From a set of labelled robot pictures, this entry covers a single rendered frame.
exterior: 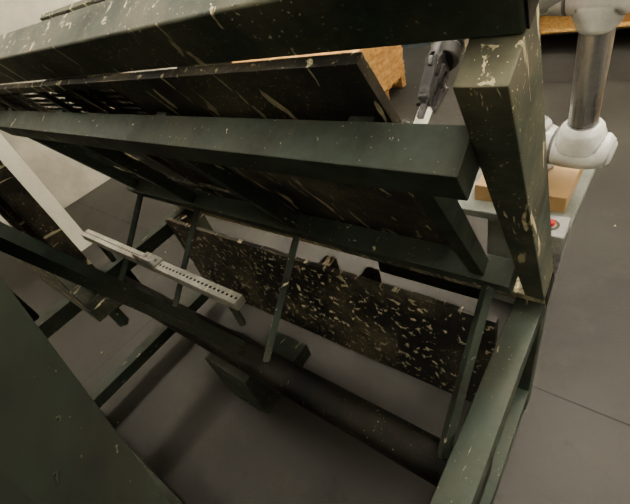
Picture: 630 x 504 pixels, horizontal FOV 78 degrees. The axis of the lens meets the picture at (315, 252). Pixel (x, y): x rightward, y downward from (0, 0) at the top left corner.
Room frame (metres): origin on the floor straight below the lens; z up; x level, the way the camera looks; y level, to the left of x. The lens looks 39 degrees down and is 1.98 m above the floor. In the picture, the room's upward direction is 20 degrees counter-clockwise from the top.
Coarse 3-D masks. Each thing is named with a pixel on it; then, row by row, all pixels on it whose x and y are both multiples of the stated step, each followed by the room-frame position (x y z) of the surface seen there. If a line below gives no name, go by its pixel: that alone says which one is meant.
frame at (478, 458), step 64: (192, 256) 2.17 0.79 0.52; (256, 256) 1.62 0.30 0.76; (64, 320) 1.71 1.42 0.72; (320, 320) 1.39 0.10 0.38; (384, 320) 1.07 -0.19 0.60; (448, 320) 0.85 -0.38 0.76; (512, 320) 0.74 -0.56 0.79; (256, 384) 1.09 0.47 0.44; (320, 384) 0.80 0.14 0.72; (448, 384) 0.87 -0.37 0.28; (512, 384) 0.54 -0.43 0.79; (384, 448) 0.53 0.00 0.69
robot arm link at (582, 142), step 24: (576, 0) 1.20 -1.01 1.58; (600, 0) 1.14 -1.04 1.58; (624, 0) 1.10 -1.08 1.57; (576, 24) 1.21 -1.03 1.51; (600, 24) 1.15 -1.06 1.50; (600, 48) 1.17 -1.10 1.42; (576, 72) 1.23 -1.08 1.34; (600, 72) 1.18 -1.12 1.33; (576, 96) 1.23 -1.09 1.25; (600, 96) 1.19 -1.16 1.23; (576, 120) 1.23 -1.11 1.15; (600, 120) 1.22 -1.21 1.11; (552, 144) 1.31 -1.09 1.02; (576, 144) 1.21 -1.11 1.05; (600, 144) 1.18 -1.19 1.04; (576, 168) 1.23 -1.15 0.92
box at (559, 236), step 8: (552, 216) 1.00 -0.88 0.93; (560, 224) 0.95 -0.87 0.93; (568, 224) 0.94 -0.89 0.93; (552, 232) 0.93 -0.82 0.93; (560, 232) 0.92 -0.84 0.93; (568, 232) 0.96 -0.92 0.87; (552, 240) 0.91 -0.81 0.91; (560, 240) 0.89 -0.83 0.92; (552, 248) 0.91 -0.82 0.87; (560, 248) 0.89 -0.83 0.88; (560, 256) 0.89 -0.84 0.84
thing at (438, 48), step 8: (432, 48) 0.95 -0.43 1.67; (440, 48) 0.93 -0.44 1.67; (448, 48) 0.92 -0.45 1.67; (456, 48) 0.92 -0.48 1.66; (440, 56) 0.91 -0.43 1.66; (448, 56) 0.92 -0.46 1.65; (456, 56) 0.91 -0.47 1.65; (440, 64) 0.90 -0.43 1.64; (448, 64) 0.93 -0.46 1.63; (456, 64) 0.92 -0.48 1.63
